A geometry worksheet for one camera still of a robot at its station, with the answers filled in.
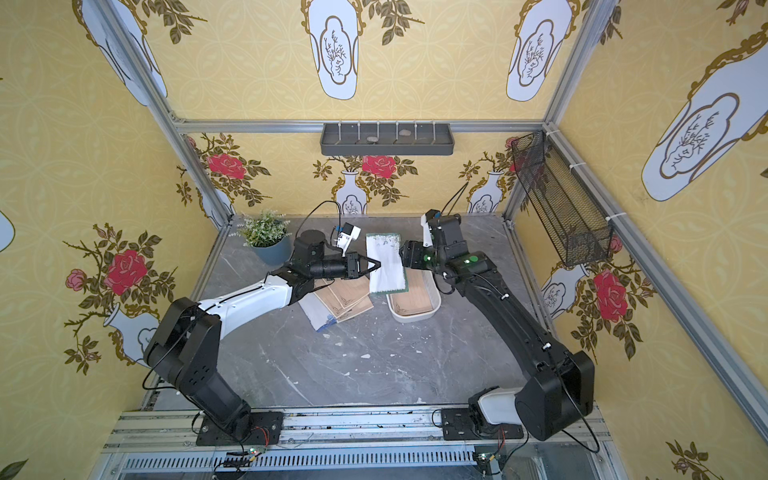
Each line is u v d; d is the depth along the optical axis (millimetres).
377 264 796
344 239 765
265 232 946
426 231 713
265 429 729
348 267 722
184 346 453
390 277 811
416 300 973
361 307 956
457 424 746
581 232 832
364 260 775
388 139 925
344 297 953
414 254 689
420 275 1007
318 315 928
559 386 394
